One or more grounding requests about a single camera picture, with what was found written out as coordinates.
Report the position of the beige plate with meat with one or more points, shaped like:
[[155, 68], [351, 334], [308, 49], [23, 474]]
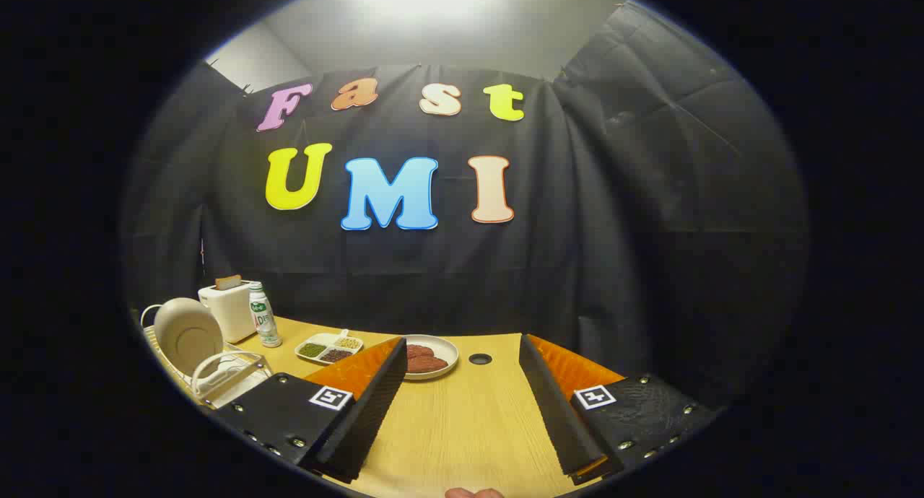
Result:
[[446, 349]]

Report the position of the black backdrop cloth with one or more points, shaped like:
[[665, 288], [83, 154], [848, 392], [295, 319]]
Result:
[[592, 252]]

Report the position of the white divided snack tray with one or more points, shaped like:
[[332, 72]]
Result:
[[325, 341]]

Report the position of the beige round plate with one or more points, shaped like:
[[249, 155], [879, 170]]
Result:
[[186, 335]]

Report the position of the white toaster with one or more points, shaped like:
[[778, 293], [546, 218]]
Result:
[[232, 312]]

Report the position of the green beans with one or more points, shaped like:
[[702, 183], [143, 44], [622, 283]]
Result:
[[312, 350]]

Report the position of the dark red beans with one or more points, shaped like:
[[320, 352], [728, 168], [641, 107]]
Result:
[[336, 355]]

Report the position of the white green-label drink bottle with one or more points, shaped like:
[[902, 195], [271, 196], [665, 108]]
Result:
[[264, 321]]

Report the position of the red meat slice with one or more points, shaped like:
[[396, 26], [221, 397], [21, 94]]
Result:
[[420, 351], [429, 364]]

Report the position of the yellow soybeans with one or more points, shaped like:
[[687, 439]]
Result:
[[348, 343]]

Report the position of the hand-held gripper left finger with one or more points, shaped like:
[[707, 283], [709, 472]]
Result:
[[375, 404]]

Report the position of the brown bread slice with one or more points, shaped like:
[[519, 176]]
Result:
[[228, 282]]

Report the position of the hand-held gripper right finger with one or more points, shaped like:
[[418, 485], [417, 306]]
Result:
[[552, 411]]

